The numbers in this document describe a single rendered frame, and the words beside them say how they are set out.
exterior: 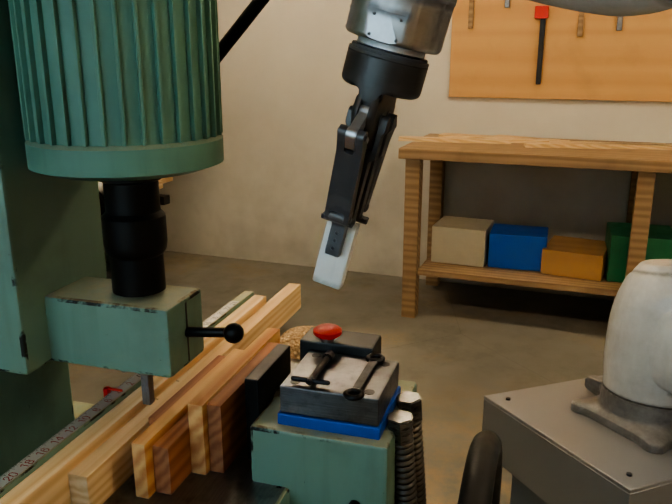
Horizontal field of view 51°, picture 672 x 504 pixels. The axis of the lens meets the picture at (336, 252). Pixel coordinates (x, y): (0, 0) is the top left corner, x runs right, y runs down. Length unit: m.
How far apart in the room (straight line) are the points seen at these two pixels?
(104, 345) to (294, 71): 3.59
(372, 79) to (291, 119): 3.63
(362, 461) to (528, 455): 0.62
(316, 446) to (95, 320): 0.24
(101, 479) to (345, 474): 0.22
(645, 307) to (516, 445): 0.31
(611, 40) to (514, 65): 0.47
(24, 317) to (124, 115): 0.23
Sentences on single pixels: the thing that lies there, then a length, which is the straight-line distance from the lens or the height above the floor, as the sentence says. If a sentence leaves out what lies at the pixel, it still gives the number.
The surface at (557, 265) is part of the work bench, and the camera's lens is 3.55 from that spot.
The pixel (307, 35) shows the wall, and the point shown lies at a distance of 4.20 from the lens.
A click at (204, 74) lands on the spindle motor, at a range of 0.64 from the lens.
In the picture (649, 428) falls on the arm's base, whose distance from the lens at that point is 1.24.
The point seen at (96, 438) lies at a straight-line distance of 0.73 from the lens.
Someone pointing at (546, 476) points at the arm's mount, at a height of 0.65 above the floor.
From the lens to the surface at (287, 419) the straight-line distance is 0.69.
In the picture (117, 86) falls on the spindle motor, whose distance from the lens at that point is 0.61.
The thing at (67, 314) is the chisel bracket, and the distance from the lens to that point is 0.74.
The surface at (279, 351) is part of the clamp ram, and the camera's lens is 0.76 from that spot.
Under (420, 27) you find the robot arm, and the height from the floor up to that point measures 1.32.
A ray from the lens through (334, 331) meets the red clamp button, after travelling 0.73.
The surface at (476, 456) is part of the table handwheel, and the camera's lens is 0.67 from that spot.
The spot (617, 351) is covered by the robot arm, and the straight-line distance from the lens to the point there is 1.23.
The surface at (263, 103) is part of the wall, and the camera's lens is 4.33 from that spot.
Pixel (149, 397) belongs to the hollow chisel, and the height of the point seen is 0.96.
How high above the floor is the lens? 1.30
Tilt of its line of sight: 16 degrees down
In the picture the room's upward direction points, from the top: straight up
